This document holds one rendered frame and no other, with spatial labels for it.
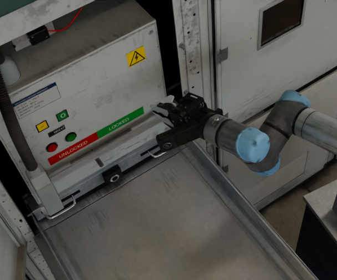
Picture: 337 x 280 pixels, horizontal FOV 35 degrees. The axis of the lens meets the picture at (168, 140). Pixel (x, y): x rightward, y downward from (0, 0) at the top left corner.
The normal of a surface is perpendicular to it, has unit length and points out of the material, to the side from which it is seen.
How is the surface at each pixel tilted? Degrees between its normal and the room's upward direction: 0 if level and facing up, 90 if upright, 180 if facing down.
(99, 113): 90
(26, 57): 0
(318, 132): 50
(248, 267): 0
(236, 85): 90
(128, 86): 90
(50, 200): 90
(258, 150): 75
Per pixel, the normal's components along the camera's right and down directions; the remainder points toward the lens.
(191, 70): 0.54, 0.65
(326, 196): -0.09, -0.59
